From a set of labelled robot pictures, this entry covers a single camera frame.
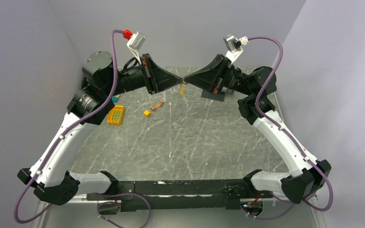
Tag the aluminium frame rail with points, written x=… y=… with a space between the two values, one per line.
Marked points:
x=79 y=211

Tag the yellow key tag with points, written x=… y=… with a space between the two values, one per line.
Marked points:
x=182 y=90

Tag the teal and tan block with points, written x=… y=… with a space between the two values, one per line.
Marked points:
x=115 y=98

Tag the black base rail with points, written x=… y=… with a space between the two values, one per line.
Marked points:
x=180 y=194

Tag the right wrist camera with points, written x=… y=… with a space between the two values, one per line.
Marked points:
x=234 y=46

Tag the grey and blue lego stack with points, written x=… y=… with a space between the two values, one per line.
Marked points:
x=219 y=96

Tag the yellow window toy block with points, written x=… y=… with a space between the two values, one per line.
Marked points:
x=115 y=116

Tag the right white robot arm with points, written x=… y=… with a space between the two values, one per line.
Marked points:
x=305 y=172

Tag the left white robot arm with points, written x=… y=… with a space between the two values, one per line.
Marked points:
x=49 y=176

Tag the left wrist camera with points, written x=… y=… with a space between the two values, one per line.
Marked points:
x=135 y=42

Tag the tan curved block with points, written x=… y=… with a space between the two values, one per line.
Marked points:
x=157 y=105

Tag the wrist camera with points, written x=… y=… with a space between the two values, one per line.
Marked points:
x=135 y=42
x=234 y=46

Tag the small yellow cube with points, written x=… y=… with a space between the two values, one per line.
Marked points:
x=147 y=113

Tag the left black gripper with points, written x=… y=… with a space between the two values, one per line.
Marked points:
x=156 y=78

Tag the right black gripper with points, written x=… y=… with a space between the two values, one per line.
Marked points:
x=213 y=77

